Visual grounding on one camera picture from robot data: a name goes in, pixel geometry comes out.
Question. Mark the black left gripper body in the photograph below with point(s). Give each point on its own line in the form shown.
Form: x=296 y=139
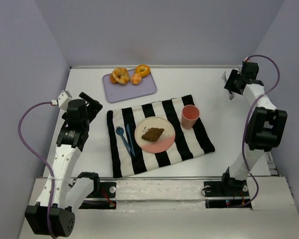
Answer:
x=90 y=105

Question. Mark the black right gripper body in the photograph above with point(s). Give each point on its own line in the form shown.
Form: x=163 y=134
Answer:
x=232 y=81

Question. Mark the brown chocolate croissant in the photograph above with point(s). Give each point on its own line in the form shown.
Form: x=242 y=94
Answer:
x=153 y=134

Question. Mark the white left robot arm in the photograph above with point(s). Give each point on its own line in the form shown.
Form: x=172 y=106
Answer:
x=53 y=213

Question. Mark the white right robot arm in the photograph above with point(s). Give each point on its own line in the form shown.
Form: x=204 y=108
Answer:
x=264 y=125

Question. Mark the pale twisted bread roll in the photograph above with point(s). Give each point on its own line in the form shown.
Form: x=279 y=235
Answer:
x=121 y=75

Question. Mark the lavender plastic tray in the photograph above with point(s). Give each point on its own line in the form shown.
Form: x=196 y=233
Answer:
x=117 y=92

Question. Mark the blue plastic fork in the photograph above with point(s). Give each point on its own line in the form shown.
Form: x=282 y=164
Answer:
x=120 y=132

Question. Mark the blue plastic knife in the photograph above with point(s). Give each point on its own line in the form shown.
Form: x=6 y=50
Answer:
x=130 y=138

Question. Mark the pink plastic cup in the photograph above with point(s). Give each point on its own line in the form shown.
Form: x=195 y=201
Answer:
x=189 y=116

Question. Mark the small round peach bun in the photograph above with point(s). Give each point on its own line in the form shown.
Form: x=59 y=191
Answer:
x=136 y=79

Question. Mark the black white striped placemat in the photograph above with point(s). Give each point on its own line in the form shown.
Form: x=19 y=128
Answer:
x=188 y=143

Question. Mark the cream pink floral plate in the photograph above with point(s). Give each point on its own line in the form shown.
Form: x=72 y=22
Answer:
x=164 y=141

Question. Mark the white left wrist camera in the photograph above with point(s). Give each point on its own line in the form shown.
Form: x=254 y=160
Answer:
x=63 y=99

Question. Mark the aluminium front rail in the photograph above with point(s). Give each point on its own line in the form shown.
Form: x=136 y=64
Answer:
x=207 y=178

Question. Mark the yellow ring donut bread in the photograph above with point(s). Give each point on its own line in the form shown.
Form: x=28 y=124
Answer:
x=143 y=70

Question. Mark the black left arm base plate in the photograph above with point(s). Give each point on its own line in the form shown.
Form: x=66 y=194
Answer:
x=102 y=199

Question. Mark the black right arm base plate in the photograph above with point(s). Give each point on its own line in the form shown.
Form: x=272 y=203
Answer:
x=216 y=197

